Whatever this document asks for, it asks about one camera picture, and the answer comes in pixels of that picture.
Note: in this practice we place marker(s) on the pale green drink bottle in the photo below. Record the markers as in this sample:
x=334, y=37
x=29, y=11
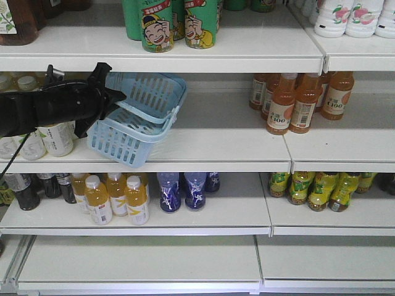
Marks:
x=33, y=147
x=57, y=139

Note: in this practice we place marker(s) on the white shelf board upper right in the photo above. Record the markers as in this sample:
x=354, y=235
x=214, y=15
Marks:
x=362, y=141

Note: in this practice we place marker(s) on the blue sports drink bottle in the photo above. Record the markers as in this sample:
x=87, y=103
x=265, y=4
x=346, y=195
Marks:
x=195, y=196
x=170, y=198

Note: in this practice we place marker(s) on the yellow lemon tea bottle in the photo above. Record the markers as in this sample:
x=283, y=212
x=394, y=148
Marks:
x=323, y=185
x=345, y=187

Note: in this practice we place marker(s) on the green cartoon can left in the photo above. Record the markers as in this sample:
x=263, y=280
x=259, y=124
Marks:
x=156, y=25

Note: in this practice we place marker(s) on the white shelf board middle left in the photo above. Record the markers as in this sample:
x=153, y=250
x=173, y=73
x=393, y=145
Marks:
x=234, y=216

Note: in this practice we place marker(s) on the green cartoon can right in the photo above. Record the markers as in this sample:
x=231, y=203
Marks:
x=200, y=23

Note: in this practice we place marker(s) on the orange tea bottle front left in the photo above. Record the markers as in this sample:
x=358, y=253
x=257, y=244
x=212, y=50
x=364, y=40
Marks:
x=280, y=112

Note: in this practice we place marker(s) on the orange juice bottle white label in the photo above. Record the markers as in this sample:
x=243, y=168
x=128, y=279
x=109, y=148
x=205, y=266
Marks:
x=137, y=200
x=98, y=200

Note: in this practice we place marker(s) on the orange tea bottle front right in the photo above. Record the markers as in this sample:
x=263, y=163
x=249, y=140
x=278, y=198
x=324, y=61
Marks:
x=307, y=94

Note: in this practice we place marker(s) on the light blue plastic basket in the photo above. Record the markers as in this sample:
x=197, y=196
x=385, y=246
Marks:
x=142, y=119

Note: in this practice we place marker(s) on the orange tea bottle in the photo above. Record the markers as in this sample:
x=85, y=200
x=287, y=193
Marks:
x=307, y=94
x=280, y=112

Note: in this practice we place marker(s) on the orange tea bottle C100 label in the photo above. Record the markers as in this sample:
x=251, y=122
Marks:
x=338, y=94

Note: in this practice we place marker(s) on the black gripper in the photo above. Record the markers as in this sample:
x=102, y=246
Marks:
x=81, y=101

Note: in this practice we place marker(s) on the white shelf board upper left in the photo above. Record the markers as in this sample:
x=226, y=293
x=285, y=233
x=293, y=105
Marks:
x=214, y=131

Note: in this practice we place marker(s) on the dark drink bottle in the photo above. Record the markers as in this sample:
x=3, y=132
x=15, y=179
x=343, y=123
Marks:
x=20, y=184

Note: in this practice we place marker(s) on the green cartoon can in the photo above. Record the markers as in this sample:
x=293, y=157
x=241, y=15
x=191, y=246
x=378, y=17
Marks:
x=156, y=25
x=200, y=23

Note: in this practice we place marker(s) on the white peach drink bottle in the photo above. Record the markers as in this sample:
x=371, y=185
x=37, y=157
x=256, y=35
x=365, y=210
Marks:
x=363, y=18

